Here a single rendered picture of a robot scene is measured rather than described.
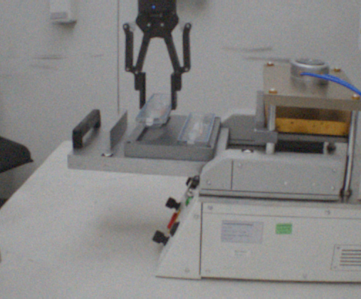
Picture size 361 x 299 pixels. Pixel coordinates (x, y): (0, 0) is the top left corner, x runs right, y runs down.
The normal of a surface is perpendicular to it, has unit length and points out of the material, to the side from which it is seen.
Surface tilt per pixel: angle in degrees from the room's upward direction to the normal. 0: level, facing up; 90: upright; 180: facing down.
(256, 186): 90
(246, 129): 90
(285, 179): 90
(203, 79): 90
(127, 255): 0
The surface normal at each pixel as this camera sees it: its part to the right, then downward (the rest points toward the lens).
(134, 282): 0.01, -0.94
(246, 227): -0.13, 0.33
